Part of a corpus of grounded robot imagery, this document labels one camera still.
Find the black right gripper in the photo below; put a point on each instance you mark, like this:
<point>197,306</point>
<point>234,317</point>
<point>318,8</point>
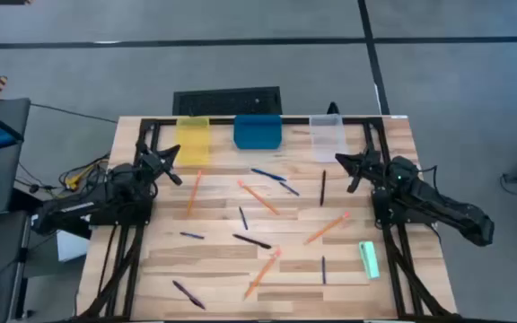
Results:
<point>375,166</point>

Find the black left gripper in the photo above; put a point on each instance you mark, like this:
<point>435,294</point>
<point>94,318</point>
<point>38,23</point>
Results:
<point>151,161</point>

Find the black pen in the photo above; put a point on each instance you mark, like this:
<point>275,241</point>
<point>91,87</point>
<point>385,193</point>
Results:
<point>322,188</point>
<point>251,241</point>

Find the orange pencil pink eraser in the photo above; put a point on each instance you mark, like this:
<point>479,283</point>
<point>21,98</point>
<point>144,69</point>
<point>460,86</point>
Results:
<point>263,273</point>
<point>258,197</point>
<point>194,193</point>
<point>326,229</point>

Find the dark blue pen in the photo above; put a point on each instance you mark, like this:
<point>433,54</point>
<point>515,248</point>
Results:
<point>323,269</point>

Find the purple pen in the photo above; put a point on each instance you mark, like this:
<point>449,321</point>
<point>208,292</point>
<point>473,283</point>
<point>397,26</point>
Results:
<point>188,294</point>

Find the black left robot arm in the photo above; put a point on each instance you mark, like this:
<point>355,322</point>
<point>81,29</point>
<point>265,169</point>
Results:
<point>83,208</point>

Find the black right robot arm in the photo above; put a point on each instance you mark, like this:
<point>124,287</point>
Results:
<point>433,202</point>

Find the yellow translucent bin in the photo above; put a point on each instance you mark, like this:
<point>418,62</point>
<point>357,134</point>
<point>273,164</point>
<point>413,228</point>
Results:
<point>192,141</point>

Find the clear plastic bin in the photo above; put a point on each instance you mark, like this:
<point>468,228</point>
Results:
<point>327,137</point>

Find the black keyboard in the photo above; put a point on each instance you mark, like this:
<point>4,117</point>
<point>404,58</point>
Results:
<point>227,101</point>

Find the blue plastic bin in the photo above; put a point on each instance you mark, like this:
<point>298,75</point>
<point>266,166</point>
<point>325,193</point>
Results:
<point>257,132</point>

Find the mint green eraser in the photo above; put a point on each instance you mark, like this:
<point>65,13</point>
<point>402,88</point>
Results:
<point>369,260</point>

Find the white box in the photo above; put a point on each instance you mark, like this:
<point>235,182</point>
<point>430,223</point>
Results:
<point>72,247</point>

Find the black diagonal bar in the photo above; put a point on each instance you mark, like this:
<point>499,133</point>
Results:
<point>20,199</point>

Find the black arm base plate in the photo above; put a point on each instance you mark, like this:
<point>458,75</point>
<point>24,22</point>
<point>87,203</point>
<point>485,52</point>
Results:
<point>119,220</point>
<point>382,211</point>

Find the black camera stand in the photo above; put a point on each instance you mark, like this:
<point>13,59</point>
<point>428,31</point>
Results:
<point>333,109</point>

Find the black aluminium table frame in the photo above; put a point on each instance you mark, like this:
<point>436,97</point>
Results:
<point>294,120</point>

